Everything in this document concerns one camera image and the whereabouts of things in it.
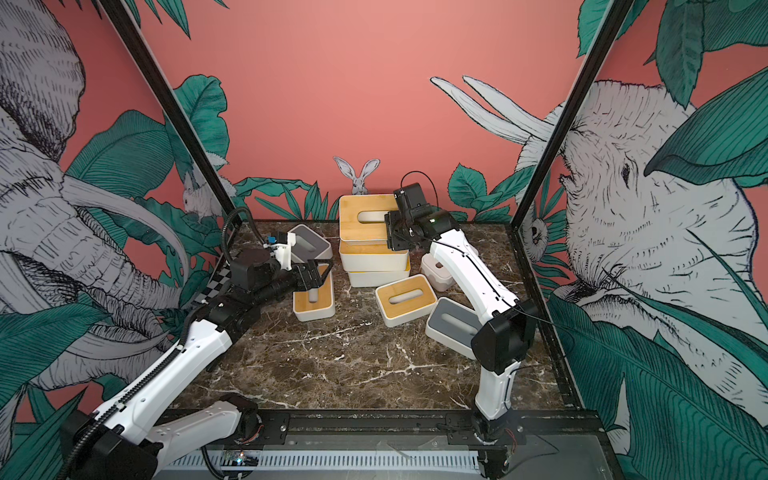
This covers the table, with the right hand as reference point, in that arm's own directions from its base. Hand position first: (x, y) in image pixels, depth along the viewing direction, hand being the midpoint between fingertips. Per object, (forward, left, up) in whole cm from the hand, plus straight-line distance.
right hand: (377, 218), depth 80 cm
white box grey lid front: (-16, -23, -31) cm, 42 cm away
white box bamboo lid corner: (-1, +4, -3) cm, 5 cm away
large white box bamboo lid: (-3, +2, -13) cm, 13 cm away
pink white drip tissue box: (-2, -18, -23) cm, 29 cm away
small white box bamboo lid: (-10, -8, -27) cm, 30 cm away
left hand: (-13, +13, -3) cm, 18 cm away
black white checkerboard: (-5, +55, -26) cm, 61 cm away
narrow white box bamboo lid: (-14, +17, -25) cm, 33 cm away
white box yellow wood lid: (-2, +1, -22) cm, 22 cm away
